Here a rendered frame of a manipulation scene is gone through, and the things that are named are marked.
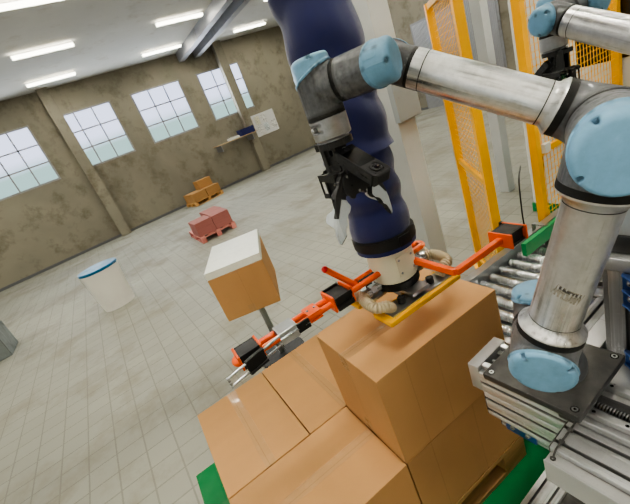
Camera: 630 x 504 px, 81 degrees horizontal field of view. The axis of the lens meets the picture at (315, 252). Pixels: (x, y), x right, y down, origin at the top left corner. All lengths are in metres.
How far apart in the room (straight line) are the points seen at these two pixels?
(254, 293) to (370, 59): 2.15
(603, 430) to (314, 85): 0.93
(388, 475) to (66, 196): 12.92
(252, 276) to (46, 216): 11.51
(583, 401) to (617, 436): 0.09
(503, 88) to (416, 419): 1.11
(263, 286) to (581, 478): 2.06
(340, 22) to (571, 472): 1.18
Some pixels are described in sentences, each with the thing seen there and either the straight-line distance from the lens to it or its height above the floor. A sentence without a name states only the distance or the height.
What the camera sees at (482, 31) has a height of 1.81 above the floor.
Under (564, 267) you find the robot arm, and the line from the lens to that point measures 0.73.
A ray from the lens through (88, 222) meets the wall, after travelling 13.71.
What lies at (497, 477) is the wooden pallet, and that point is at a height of 0.02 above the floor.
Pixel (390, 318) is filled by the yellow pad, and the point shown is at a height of 1.07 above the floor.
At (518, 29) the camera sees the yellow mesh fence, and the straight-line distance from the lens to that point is 2.72.
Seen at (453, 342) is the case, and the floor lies 0.87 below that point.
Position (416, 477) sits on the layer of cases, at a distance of 1.64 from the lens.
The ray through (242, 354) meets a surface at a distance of 1.17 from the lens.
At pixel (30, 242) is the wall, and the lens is 13.84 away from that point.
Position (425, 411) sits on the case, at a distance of 1.49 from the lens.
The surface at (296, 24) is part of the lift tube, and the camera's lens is 1.15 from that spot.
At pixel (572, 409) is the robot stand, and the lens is 1.01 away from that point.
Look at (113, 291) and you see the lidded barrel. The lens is 6.42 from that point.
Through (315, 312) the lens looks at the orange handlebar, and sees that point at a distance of 1.22.
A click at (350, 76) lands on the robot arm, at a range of 0.69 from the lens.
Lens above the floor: 1.80
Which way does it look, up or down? 21 degrees down
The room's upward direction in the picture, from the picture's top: 21 degrees counter-clockwise
